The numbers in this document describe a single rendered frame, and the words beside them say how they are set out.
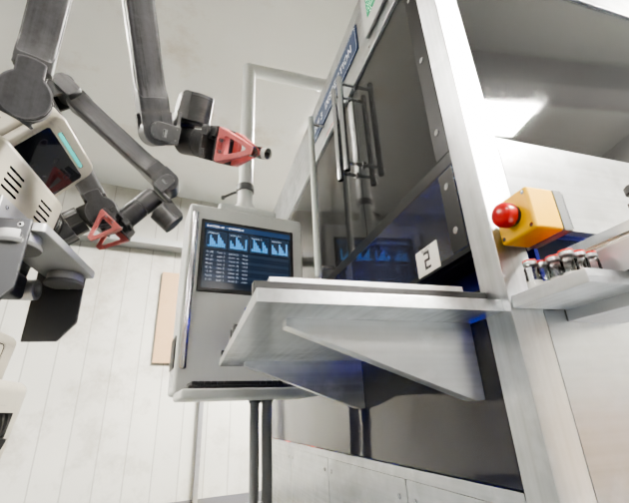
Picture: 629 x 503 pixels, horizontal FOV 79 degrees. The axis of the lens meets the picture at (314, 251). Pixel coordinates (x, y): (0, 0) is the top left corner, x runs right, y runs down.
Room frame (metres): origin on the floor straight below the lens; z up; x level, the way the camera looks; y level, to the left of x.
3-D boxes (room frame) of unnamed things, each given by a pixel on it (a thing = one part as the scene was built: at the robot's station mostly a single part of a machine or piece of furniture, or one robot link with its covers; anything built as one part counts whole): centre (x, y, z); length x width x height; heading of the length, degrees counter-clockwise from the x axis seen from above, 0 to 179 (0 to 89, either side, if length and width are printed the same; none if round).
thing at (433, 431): (1.60, 0.01, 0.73); 1.98 x 0.01 x 0.25; 18
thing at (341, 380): (1.13, 0.04, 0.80); 0.34 x 0.03 x 0.13; 108
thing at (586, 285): (0.55, -0.39, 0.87); 0.14 x 0.13 x 0.02; 108
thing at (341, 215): (1.30, -0.10, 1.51); 0.47 x 0.01 x 0.59; 18
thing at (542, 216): (0.55, -0.35, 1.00); 0.08 x 0.07 x 0.07; 108
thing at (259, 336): (0.90, -0.04, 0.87); 0.70 x 0.48 x 0.02; 18
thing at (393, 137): (0.86, -0.23, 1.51); 0.43 x 0.01 x 0.59; 18
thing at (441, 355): (0.65, -0.11, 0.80); 0.34 x 0.03 x 0.13; 108
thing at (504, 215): (0.54, -0.31, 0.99); 0.04 x 0.04 x 0.04; 18
